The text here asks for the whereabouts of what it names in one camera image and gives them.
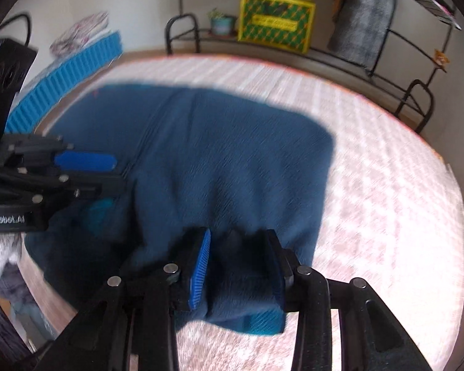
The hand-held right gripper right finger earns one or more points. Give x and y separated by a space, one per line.
275 264

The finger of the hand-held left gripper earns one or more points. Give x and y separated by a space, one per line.
85 162
81 187

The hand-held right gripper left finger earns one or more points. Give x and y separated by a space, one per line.
199 268

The teal plaid fleece jacket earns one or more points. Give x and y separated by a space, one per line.
224 162

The black metal clothes rack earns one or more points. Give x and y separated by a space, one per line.
182 16

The folded clothes on rack shelf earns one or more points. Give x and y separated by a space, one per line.
433 4

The blue slatted folding mat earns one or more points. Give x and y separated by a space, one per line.
81 57

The floral folded quilt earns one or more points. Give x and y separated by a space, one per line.
79 33

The small potted plant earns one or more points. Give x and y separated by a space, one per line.
221 26

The green patterned box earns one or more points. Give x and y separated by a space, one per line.
274 23

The grey plaid coat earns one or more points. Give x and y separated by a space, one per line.
363 19

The small teddy bear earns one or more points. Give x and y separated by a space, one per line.
441 57

